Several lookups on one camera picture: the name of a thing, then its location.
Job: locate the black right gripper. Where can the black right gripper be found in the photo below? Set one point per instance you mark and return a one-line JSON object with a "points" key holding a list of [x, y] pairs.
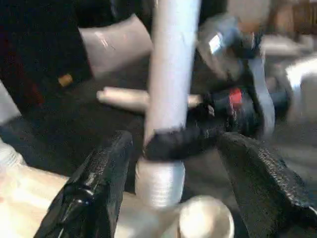
{"points": [[235, 111]]}

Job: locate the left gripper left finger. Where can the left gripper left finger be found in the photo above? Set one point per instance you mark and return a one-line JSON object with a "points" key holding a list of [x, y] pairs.
{"points": [[86, 188]]}

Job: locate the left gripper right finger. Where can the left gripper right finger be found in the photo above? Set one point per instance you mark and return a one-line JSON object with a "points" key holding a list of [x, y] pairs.
{"points": [[267, 183]]}

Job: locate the white plastic table top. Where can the white plastic table top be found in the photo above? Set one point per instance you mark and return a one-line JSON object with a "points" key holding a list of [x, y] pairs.
{"points": [[148, 218]]}

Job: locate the black work mat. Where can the black work mat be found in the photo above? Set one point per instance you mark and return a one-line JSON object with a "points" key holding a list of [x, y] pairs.
{"points": [[62, 129]]}

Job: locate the grey printed cushion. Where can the grey printed cushion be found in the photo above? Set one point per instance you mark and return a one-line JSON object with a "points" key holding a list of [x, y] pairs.
{"points": [[116, 42]]}

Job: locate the black box with gold label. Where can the black box with gold label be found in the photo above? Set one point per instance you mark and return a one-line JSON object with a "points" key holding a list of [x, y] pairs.
{"points": [[29, 49]]}

